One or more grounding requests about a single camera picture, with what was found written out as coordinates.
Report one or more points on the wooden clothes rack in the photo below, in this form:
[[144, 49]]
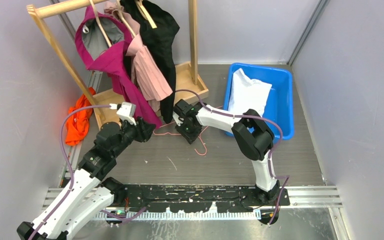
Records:
[[189, 85]]

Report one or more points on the pink pleated garment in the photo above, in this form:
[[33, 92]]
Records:
[[144, 71]]

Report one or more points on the wooden hanger under black garment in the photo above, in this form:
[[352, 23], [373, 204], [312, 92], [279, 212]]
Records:
[[143, 11]]

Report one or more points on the aluminium rail frame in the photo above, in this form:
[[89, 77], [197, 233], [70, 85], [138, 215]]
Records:
[[297, 197]]

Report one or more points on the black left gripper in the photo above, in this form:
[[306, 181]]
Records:
[[143, 130]]

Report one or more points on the black garment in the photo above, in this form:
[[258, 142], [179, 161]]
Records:
[[159, 42]]

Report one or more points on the orange cloth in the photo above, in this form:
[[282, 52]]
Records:
[[78, 124]]

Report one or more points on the white skirt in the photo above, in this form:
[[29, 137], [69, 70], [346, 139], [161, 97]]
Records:
[[247, 93]]

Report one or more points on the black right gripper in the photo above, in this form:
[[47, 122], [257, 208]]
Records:
[[190, 137]]

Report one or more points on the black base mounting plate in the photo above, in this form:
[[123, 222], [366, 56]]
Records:
[[148, 202]]

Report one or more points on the blue plastic bin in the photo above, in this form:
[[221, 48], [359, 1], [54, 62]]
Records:
[[279, 105]]

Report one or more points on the wooden hanger under pink garment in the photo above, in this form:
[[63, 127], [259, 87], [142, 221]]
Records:
[[121, 15]]

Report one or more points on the magenta dress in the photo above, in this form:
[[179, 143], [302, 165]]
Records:
[[96, 56]]

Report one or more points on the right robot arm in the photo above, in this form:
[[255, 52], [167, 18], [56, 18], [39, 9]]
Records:
[[253, 136]]

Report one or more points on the wooden hanger under magenta dress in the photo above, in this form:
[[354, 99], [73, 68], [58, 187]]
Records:
[[98, 22]]

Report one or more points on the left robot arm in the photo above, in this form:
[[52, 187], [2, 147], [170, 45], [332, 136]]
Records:
[[89, 190]]

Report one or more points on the pink wire hanger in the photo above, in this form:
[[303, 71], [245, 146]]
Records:
[[208, 116]]

